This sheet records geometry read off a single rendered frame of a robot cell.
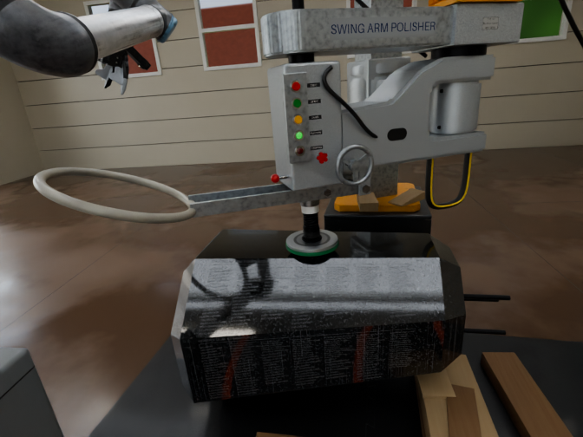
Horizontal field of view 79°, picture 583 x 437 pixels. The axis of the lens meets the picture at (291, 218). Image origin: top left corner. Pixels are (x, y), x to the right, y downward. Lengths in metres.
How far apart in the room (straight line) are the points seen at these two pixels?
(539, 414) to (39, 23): 2.07
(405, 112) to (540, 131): 7.13
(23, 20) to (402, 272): 1.27
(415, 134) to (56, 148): 9.10
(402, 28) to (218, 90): 6.71
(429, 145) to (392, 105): 0.23
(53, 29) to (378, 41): 0.94
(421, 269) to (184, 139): 7.23
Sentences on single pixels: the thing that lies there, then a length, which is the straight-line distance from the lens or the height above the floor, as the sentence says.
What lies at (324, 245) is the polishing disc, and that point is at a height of 0.86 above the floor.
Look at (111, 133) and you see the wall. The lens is 9.03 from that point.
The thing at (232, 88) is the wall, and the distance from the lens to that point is 7.77.
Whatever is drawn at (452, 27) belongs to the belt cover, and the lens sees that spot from 1.52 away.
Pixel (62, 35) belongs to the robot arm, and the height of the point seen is 1.57.
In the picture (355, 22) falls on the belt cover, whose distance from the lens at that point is 1.31.
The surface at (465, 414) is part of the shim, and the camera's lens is 1.70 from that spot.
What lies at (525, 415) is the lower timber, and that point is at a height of 0.09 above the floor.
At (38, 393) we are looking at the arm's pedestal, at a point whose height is 0.71.
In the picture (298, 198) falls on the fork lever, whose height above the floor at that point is 1.06.
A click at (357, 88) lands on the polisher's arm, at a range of 2.10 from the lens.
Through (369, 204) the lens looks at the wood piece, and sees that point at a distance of 1.98.
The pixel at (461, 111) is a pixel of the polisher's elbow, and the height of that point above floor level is 1.31.
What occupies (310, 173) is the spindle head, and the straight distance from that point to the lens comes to 1.26.
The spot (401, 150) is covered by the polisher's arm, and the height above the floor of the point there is 1.20.
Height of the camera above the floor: 1.45
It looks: 20 degrees down
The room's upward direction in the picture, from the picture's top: 5 degrees counter-clockwise
